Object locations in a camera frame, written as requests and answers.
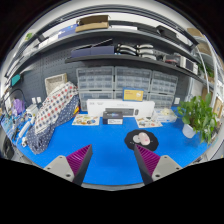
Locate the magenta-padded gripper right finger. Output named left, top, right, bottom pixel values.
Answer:
left=133, top=144, right=183, bottom=186

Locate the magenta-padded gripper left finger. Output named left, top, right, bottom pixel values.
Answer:
left=43, top=143, right=94, bottom=187

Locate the pink computer mouse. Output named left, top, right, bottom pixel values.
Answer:
left=137, top=132, right=151, bottom=146

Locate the black flower-shaped mouse pad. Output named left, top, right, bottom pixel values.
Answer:
left=124, top=129, right=160, bottom=152

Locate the navy white-dotted cloth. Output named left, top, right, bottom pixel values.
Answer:
left=25, top=94, right=80, bottom=155

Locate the colourful sticker sheet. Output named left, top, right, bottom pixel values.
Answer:
left=134, top=117, right=164, bottom=129
left=71, top=114, right=101, bottom=127

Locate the white blue tissue box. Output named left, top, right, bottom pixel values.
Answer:
left=153, top=108, right=178, bottom=124

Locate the green potted plant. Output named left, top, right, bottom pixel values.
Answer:
left=176, top=93, right=219, bottom=144

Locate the red blue checkered cloth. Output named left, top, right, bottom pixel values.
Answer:
left=34, top=81, right=79, bottom=134

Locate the white keyboard box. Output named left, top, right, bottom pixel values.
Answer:
left=86, top=98, right=156, bottom=118

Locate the small black box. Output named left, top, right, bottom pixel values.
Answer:
left=102, top=110, right=124, bottom=126

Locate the purple plastic object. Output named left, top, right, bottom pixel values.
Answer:
left=13, top=98, right=26, bottom=115

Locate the yellow card with blue border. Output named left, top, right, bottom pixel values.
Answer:
left=122, top=87, right=145, bottom=102

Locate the white woven basket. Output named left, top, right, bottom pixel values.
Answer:
left=44, top=73, right=68, bottom=97

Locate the dark wall shelf unit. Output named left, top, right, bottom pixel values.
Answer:
left=4, top=13, right=218, bottom=91

